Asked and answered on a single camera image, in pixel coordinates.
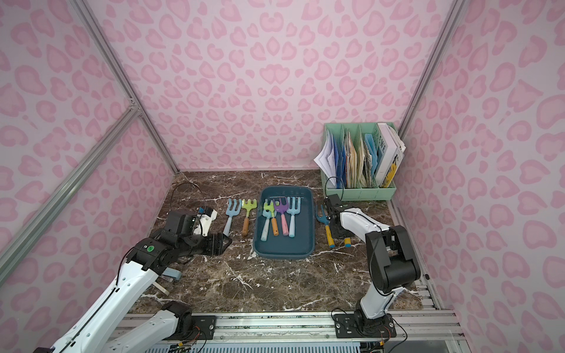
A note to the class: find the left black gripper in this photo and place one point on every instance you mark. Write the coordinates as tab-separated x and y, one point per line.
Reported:
212	243

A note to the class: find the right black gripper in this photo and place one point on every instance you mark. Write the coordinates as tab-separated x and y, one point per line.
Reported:
334	219

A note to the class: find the teal rake yellow handle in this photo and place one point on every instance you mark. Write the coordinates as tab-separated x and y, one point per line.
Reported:
322	218

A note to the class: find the light blue fork white handle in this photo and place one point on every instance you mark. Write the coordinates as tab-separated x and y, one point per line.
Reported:
233	209

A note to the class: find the green rake wooden handle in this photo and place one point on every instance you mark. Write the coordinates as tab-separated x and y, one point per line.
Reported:
248	205

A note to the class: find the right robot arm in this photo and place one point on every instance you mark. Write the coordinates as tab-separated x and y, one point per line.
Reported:
391	258

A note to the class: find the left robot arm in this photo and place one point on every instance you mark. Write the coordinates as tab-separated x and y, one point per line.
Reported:
182	236

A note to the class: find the dark teal storage box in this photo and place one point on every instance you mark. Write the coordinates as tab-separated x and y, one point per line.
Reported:
283	247

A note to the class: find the white paper stack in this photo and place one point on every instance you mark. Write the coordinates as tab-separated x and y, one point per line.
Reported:
326	159

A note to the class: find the tan paper folders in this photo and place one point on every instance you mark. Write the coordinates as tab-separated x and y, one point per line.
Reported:
358	160

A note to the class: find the mint green file organizer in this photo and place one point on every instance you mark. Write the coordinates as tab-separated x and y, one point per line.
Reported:
371	135

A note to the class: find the blue folders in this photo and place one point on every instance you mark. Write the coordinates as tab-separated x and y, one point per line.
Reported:
340	159

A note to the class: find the light blue stapler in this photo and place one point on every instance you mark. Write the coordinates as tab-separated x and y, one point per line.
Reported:
169	275

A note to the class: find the white yellow book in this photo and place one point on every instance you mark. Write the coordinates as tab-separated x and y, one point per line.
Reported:
390	155

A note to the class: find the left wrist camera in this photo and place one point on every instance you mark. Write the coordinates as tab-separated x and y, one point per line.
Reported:
205	215

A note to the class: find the pale blue fork white handle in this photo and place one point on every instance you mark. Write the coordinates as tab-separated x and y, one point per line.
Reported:
294	207

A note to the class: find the pale teal rake white handle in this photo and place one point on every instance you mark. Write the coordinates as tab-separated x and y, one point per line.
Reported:
266	225

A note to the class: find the purple rake pink handle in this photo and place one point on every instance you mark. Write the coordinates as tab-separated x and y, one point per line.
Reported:
281	206

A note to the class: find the green rake orange handle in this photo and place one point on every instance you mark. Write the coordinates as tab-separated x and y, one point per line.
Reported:
273	218

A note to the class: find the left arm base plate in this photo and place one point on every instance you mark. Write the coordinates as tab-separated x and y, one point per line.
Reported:
189	328

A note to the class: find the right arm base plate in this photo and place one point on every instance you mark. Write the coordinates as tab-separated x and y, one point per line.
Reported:
356	325

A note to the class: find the aluminium front rail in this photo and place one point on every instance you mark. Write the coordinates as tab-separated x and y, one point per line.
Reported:
432	329

